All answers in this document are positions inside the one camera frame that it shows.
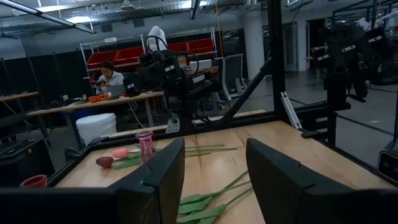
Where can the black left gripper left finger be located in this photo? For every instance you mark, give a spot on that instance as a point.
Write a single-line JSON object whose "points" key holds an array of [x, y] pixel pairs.
{"points": [[140, 199]]}

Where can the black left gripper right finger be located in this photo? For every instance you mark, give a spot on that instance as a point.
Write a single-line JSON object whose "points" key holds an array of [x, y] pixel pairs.
{"points": [[295, 199]]}

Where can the pink artificial tulip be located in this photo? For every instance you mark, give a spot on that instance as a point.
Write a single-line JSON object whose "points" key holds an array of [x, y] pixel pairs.
{"points": [[120, 153], [194, 199]]}

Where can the dark red artificial tulip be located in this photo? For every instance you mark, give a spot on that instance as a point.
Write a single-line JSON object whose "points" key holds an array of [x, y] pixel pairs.
{"points": [[202, 214], [104, 162]]}

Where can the black neighbouring robot arm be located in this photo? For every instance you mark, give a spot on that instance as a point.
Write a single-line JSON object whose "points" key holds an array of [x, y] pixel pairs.
{"points": [[342, 62]]}

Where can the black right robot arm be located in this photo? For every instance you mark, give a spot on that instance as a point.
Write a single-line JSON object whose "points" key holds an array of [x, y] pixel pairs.
{"points": [[183, 87]]}

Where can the pink glass vase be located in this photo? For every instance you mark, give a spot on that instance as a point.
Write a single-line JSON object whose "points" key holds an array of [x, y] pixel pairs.
{"points": [[146, 149]]}

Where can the red glass vase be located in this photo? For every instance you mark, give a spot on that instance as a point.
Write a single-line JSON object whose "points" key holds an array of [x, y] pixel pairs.
{"points": [[34, 182]]}

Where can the black flat clamp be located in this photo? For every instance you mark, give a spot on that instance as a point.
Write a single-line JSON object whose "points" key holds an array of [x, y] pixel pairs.
{"points": [[312, 134]]}

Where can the white plastic bucket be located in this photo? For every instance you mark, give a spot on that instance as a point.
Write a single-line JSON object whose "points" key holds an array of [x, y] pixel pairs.
{"points": [[96, 127]]}

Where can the long wooden workbench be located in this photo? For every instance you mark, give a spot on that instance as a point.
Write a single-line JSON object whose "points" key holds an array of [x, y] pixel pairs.
{"points": [[93, 104]]}

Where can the orange tool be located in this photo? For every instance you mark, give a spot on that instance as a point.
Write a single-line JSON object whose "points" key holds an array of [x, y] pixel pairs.
{"points": [[98, 98]]}

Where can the grey laptop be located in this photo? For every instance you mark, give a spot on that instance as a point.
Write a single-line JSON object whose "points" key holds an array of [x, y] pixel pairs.
{"points": [[115, 90]]}

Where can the black equipment case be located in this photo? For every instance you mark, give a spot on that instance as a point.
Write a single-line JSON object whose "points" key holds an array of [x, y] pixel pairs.
{"points": [[25, 161]]}

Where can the person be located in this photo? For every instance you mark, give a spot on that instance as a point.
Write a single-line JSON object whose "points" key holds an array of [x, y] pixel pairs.
{"points": [[112, 79]]}

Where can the grey office chair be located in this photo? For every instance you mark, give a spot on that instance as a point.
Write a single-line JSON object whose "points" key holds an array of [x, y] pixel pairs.
{"points": [[233, 71]]}

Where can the red plastic storage bin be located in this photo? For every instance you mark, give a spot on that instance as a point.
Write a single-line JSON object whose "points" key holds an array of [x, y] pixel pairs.
{"points": [[200, 45], [101, 59], [129, 55], [178, 46]]}

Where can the wooden side bench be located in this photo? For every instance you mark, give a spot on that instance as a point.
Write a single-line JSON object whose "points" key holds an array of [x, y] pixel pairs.
{"points": [[18, 97]]}

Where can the white round column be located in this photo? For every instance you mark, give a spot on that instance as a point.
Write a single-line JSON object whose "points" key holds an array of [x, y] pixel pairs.
{"points": [[253, 43]]}

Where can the white hooded cover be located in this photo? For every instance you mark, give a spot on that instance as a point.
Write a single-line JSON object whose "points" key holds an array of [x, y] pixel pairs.
{"points": [[157, 37]]}

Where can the silver frame strip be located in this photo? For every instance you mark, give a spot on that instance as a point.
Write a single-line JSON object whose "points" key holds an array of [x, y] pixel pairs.
{"points": [[290, 110]]}

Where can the black aluminium rig frame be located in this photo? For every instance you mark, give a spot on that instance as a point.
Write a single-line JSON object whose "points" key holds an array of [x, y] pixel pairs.
{"points": [[276, 62]]}

